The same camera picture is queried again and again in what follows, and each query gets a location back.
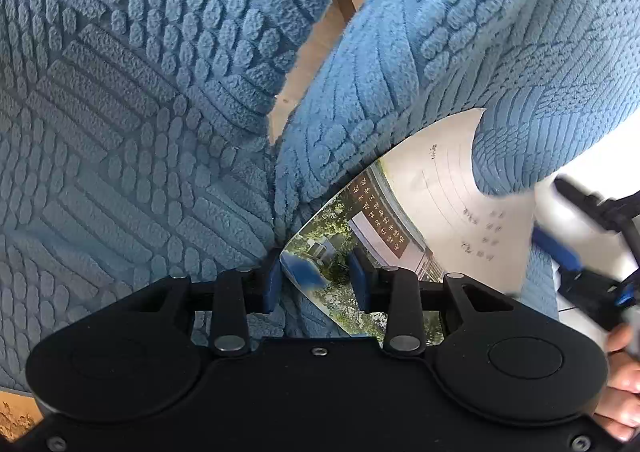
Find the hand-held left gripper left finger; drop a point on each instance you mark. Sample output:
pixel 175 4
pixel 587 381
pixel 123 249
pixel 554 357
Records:
pixel 274 284

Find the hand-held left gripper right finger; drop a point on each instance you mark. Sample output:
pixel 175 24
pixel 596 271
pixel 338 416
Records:
pixel 359 282

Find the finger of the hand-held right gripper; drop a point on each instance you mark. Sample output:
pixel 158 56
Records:
pixel 590 204
pixel 557 249

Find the photo-cover notebook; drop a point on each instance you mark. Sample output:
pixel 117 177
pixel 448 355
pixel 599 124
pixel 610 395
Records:
pixel 440 192

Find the person's right hand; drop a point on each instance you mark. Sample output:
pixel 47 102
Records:
pixel 627 397

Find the blue textured chair cover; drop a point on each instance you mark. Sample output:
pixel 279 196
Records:
pixel 125 132

